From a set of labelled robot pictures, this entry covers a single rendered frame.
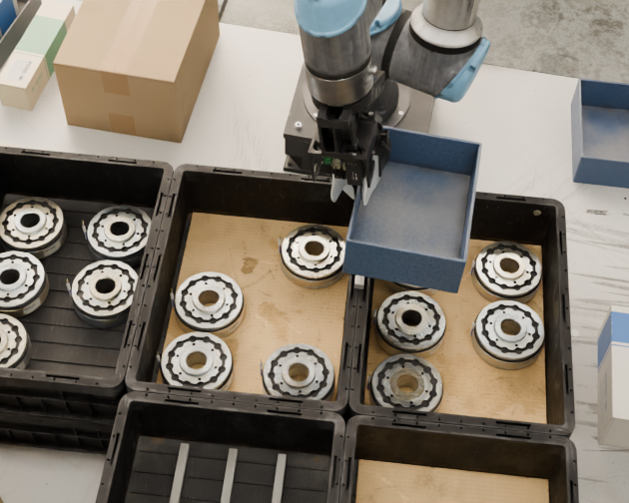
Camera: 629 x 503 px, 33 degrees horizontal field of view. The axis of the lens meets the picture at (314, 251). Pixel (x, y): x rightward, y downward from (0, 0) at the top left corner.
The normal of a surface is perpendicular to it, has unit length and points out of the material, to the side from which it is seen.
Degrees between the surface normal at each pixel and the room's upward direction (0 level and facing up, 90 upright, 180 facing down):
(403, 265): 90
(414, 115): 2
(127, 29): 0
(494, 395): 0
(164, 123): 90
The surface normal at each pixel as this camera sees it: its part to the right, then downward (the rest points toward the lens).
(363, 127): -0.11, -0.61
